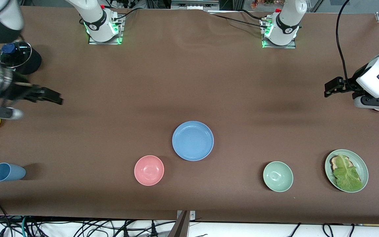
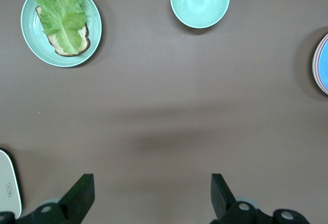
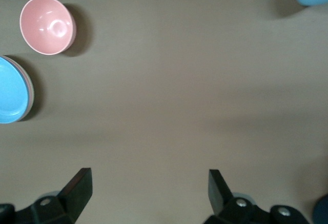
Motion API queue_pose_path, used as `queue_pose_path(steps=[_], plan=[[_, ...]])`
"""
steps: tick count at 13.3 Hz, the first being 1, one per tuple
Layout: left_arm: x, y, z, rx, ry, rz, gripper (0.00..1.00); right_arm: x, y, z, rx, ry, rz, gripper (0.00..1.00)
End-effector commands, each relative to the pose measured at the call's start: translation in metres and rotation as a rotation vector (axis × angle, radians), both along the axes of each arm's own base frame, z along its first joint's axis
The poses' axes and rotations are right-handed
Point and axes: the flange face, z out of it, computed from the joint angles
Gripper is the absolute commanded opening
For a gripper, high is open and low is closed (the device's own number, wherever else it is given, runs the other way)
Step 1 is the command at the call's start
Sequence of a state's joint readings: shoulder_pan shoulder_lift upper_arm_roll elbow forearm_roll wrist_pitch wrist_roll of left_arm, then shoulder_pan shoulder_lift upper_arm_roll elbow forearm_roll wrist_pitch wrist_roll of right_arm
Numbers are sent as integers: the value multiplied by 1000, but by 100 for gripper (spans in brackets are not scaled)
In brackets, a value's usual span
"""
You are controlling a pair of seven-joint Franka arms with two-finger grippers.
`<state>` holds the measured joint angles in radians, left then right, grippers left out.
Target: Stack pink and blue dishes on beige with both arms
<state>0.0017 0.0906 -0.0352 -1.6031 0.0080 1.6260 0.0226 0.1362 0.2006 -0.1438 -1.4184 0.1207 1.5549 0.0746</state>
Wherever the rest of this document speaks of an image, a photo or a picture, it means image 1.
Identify blue plate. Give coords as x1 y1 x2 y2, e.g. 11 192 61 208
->
172 121 214 162

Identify black pot with glass lid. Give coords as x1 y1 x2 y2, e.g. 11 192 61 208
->
0 40 32 68

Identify toast slice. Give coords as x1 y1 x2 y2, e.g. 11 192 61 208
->
330 155 352 171

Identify green plate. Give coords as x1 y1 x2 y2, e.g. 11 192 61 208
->
324 149 369 193

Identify blue cup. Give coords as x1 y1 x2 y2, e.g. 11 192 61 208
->
0 163 26 182

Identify green lettuce leaf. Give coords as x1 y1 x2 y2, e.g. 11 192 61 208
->
333 154 364 192

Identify small green bowl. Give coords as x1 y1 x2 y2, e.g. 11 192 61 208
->
263 161 294 193

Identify orange flowers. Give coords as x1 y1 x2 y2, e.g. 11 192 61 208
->
250 0 277 10

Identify white power strip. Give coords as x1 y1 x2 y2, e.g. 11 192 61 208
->
109 0 136 10

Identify small pink bowl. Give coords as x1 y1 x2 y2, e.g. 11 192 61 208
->
134 155 164 186

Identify brown table cloth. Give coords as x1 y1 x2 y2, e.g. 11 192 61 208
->
0 5 379 225

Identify grey equipment box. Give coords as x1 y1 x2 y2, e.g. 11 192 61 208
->
171 0 220 11

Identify black base cable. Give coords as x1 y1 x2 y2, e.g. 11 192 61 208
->
209 13 269 28
112 7 144 21
239 9 267 21

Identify small metal table bracket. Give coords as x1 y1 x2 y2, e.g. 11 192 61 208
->
176 211 196 220

